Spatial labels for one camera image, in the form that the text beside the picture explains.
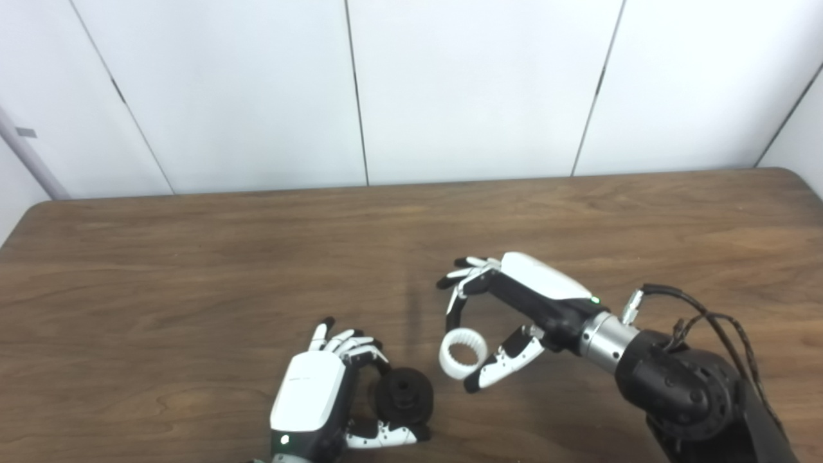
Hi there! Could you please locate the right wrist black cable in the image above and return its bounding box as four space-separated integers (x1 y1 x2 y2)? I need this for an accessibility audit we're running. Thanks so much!
620 283 786 433

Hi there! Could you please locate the round black part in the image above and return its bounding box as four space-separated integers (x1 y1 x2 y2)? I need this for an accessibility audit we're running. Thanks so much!
374 367 435 429

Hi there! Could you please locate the white ring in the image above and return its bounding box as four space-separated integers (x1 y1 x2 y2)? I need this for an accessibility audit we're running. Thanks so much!
439 327 489 381

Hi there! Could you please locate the gray wall corner pole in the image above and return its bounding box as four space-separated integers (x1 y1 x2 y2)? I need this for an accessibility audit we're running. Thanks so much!
0 105 72 201

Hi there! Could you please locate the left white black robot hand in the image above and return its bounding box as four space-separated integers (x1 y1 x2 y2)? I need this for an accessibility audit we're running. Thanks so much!
269 316 432 461

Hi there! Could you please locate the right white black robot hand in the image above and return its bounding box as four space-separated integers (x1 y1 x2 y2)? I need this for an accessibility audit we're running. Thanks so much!
436 251 602 395

